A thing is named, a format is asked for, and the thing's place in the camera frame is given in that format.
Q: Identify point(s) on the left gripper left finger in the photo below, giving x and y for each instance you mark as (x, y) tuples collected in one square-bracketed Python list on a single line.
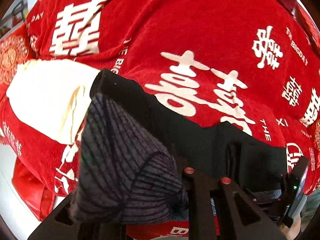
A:
[(58, 226)]

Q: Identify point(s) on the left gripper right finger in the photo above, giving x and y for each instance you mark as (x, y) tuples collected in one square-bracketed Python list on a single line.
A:
[(219, 209)]

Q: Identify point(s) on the white folded cloth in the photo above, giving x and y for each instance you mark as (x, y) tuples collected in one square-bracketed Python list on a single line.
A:
[(52, 96)]

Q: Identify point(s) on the red embroidered cushion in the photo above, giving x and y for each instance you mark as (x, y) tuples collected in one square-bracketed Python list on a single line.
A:
[(15, 49)]

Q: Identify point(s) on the person's right hand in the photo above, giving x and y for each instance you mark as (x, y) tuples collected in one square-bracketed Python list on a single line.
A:
[(292, 232)]

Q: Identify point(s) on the black pants with patterned lining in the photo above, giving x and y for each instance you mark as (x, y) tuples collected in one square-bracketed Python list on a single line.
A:
[(128, 171)]

